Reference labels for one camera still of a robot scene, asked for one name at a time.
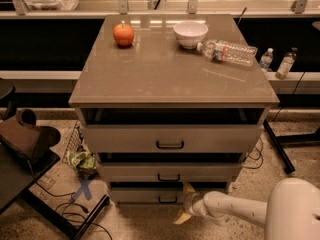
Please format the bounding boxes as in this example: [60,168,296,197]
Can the wire basket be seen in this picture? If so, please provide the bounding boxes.
[62,121,83,164]

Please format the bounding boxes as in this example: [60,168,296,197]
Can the grey drawer cabinet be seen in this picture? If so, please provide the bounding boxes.
[69,15,278,191]

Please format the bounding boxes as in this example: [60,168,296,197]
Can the clear lying water bottle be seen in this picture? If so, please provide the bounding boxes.
[196,39,258,67]

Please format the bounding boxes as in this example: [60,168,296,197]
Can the green chip bag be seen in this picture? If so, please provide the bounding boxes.
[67,151,96,175]

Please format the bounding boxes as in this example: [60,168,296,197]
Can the black stand base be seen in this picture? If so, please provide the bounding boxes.
[263,120,320,175]

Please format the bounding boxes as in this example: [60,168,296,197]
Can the black table leg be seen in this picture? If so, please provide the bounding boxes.
[20,188,111,240]

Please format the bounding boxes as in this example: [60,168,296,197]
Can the small standing water bottle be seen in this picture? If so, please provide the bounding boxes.
[259,48,273,72]

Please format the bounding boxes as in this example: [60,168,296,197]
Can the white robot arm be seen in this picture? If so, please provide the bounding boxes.
[174,178,320,240]

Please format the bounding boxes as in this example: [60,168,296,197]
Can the black cable behind cabinet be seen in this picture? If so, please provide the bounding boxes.
[241,136,265,170]

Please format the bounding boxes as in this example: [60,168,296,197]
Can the white bowl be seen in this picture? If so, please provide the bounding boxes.
[173,21,208,49]

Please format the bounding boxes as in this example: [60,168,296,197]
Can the standing bottle with yellow liquid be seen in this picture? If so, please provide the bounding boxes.
[275,47,297,80]

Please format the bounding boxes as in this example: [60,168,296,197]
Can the red apple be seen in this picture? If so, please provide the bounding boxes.
[113,23,134,47]

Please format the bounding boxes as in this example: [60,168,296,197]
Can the grey drawer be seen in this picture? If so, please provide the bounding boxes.
[97,153,241,182]
[109,182,184,205]
[76,108,267,153]

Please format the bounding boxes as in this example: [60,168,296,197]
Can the black floor cable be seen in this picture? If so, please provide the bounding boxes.
[34,180,114,240]

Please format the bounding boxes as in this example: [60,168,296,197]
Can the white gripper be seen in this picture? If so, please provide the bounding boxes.
[173,182,204,225]

